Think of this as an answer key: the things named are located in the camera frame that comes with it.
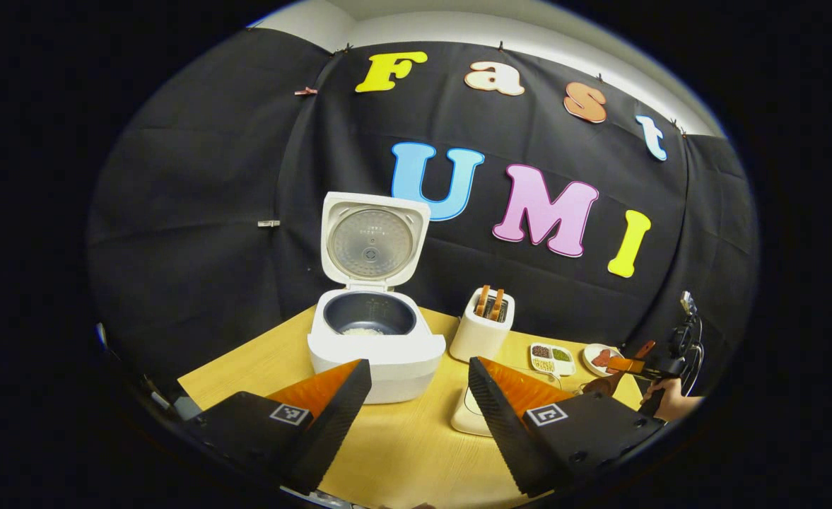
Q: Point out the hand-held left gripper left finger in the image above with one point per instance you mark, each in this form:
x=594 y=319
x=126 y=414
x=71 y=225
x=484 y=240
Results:
x=327 y=435

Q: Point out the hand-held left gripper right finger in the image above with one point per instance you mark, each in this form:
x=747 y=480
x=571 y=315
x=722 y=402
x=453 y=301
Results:
x=504 y=431

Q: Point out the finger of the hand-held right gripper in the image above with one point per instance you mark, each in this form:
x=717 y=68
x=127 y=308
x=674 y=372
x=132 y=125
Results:
x=626 y=365

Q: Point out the clear box of rice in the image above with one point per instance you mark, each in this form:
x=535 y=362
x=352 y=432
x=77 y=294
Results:
x=466 y=417

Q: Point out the white rice cooker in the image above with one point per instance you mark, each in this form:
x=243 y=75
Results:
x=405 y=360

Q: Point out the red meat slice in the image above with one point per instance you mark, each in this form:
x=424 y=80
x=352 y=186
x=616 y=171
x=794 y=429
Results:
x=603 y=358

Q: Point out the small white round plate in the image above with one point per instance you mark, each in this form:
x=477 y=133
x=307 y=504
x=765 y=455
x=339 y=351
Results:
x=592 y=364

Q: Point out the white divided grain dish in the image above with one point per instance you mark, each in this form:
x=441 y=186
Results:
x=553 y=359

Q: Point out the white toaster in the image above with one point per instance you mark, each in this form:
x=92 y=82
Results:
x=479 y=339

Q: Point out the brown toast slice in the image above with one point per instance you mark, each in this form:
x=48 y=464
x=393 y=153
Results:
x=497 y=305
x=483 y=300

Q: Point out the black backdrop cloth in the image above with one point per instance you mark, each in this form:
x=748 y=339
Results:
x=196 y=212

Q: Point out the pink clothespin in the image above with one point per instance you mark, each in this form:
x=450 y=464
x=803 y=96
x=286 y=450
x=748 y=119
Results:
x=305 y=91

